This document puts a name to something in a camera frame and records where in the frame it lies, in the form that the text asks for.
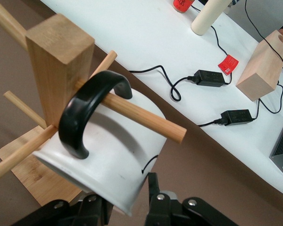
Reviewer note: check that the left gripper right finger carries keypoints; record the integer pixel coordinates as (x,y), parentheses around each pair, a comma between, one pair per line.
(169,212)

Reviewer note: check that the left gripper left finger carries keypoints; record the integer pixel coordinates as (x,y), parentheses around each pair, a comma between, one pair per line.
(85,212)

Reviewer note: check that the black power adapter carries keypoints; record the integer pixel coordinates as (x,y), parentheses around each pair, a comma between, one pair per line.
(208,77)
(238,117)

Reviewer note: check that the wooden mug tree stand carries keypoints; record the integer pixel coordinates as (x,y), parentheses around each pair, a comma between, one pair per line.
(54,58)

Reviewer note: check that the red paper tag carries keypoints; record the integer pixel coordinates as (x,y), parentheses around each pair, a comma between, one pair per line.
(228,64)

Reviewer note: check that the wooden block with hole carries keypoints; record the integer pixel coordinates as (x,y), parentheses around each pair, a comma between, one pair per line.
(261,70)

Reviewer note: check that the cream cylinder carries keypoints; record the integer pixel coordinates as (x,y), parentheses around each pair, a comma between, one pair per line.
(207,16)

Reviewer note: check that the red can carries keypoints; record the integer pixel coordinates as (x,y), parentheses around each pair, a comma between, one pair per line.
(182,4)

